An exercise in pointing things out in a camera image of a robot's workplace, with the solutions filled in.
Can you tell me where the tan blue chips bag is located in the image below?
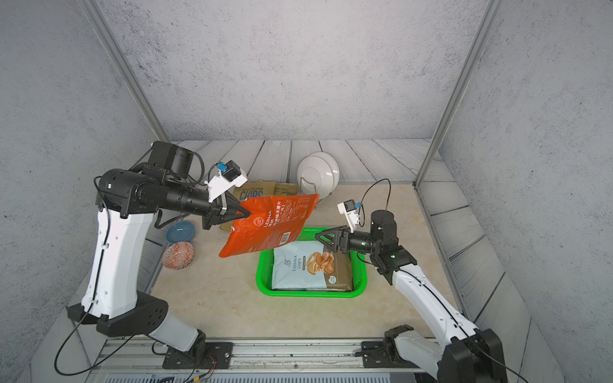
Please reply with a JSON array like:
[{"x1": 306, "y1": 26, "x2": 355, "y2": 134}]
[{"x1": 231, "y1": 180, "x2": 276, "y2": 202}]

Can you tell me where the aluminium frame post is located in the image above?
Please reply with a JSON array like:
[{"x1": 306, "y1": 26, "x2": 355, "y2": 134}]
[
  {"x1": 78, "y1": 0, "x2": 171, "y2": 142},
  {"x1": 413, "y1": 0, "x2": 504, "y2": 190}
]

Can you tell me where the wire plate rack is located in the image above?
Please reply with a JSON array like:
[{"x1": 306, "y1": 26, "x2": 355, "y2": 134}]
[{"x1": 299, "y1": 176, "x2": 335, "y2": 206}]

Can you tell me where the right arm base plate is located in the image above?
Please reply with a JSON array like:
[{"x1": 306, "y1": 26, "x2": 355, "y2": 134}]
[{"x1": 354, "y1": 339, "x2": 418, "y2": 369}]

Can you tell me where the aluminium front rail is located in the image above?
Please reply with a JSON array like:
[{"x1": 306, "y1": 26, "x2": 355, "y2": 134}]
[{"x1": 85, "y1": 338, "x2": 436, "y2": 382}]

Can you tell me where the white plate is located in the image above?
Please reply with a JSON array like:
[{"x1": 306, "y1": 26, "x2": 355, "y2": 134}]
[{"x1": 297, "y1": 152, "x2": 340, "y2": 191}]

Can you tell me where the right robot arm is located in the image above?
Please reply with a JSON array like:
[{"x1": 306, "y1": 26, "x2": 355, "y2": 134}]
[{"x1": 315, "y1": 210, "x2": 508, "y2": 382}]

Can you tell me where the blue bowl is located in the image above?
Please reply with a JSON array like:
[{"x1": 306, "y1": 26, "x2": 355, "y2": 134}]
[{"x1": 165, "y1": 221, "x2": 196, "y2": 244}]

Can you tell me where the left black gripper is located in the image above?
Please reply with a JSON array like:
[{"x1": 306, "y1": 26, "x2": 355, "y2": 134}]
[{"x1": 166, "y1": 184, "x2": 253, "y2": 230}]

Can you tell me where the tan green chips bag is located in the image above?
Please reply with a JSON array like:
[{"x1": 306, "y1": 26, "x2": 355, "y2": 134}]
[{"x1": 274, "y1": 183, "x2": 299, "y2": 196}]

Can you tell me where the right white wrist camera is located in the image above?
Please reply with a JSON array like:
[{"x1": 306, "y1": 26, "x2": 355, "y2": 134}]
[{"x1": 337, "y1": 199, "x2": 362, "y2": 233}]

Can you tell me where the left aluminium frame post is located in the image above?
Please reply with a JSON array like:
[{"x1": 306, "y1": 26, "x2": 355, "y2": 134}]
[{"x1": 78, "y1": 0, "x2": 171, "y2": 142}]

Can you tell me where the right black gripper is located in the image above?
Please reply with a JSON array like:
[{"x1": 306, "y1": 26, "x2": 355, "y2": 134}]
[{"x1": 317, "y1": 226, "x2": 382, "y2": 257}]

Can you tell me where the right aluminium frame post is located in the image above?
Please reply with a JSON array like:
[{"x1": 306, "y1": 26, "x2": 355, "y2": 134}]
[{"x1": 413, "y1": 0, "x2": 504, "y2": 190}]

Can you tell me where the light blue cassava chips bag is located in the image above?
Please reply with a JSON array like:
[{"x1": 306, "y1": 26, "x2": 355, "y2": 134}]
[{"x1": 271, "y1": 241, "x2": 354, "y2": 292}]

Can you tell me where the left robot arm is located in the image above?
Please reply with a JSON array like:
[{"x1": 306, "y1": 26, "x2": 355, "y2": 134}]
[{"x1": 68, "y1": 141, "x2": 250, "y2": 355}]

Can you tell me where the red beige chips bag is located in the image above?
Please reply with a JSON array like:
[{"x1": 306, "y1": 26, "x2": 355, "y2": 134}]
[{"x1": 219, "y1": 194, "x2": 319, "y2": 258}]

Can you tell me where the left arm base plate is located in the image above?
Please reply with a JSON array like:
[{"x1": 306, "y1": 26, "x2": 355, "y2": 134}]
[{"x1": 162, "y1": 342, "x2": 234, "y2": 370}]

